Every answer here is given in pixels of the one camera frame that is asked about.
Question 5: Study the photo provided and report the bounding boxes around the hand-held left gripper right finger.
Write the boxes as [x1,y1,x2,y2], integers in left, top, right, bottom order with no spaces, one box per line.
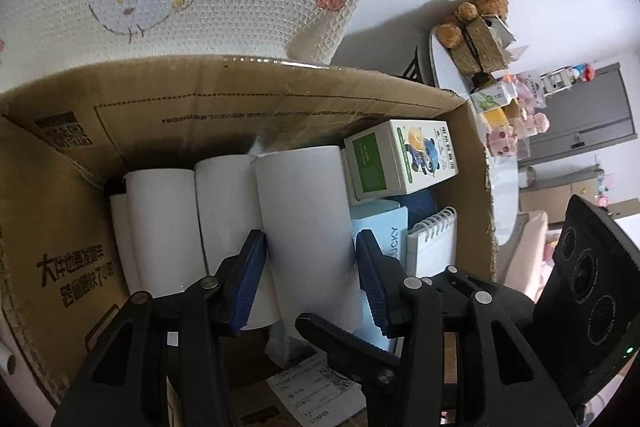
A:
[355,229,577,427]

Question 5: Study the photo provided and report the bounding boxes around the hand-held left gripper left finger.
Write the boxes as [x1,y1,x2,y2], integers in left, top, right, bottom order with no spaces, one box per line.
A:
[50,229,269,427]

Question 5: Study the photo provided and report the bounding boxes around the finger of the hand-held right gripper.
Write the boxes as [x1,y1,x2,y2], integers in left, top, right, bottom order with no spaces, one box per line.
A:
[434,265,540,325]
[294,313,407,427]

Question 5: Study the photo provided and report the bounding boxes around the stack of white paper rolls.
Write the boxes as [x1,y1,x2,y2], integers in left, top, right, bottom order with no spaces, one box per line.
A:
[109,145,364,329]

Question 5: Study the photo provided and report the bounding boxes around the brown cardboard box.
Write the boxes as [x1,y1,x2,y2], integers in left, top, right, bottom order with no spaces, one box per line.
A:
[0,56,501,427]

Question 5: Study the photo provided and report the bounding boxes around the white shipping label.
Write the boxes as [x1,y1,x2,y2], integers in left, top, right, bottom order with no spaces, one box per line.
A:
[266,353,364,427]

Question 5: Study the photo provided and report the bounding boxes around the light blue box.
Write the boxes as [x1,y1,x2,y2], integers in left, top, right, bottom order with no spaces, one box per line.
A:
[348,199,412,353]

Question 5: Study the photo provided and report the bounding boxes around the white spiral notebook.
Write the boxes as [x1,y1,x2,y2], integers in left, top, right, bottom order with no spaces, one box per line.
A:
[406,206,459,280]

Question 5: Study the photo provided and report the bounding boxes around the dark blue cloth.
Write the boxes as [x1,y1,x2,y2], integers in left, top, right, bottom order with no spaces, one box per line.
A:
[395,189,442,228]

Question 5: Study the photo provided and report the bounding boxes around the white round table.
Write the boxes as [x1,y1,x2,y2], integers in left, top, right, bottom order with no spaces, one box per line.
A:
[428,29,522,249]

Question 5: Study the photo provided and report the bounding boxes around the green and white cartoon box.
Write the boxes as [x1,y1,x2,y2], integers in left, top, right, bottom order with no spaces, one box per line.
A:
[343,119,460,202]

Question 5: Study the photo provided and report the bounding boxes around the small yellow box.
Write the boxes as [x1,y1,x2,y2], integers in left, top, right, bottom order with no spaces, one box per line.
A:
[487,104,517,131]

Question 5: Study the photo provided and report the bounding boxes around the small green and white carton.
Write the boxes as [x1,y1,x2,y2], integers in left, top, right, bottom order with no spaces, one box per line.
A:
[470,83,519,114]

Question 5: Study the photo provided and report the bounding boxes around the brown teddy bear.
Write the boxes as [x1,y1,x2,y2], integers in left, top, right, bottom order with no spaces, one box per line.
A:
[472,0,511,18]

